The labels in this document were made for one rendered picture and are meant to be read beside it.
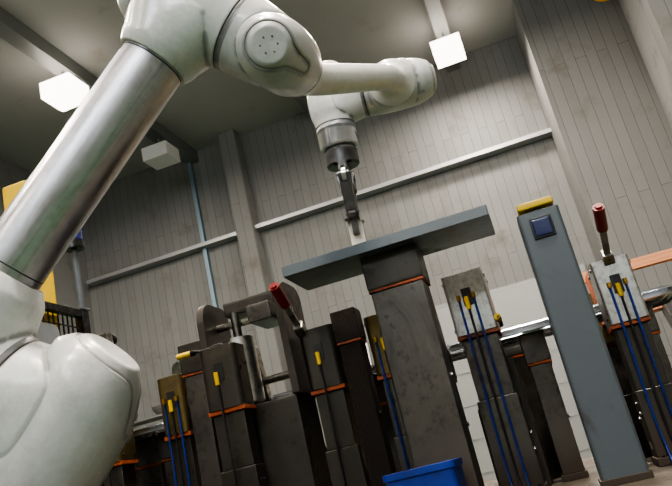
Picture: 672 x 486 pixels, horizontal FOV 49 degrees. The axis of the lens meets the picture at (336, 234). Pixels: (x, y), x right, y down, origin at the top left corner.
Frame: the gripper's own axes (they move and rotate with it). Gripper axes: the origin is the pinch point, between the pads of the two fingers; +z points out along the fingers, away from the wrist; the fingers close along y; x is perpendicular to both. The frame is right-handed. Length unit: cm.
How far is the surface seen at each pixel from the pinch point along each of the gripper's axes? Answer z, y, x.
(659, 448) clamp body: 52, -22, -44
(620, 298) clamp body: 26, -21, -45
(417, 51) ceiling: -481, 890, -91
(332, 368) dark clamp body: 27.9, -17.0, 8.6
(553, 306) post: 27, -35, -31
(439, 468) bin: 47, -45, -8
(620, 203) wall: -160, 777, -283
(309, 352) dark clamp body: 24.1, -16.2, 12.4
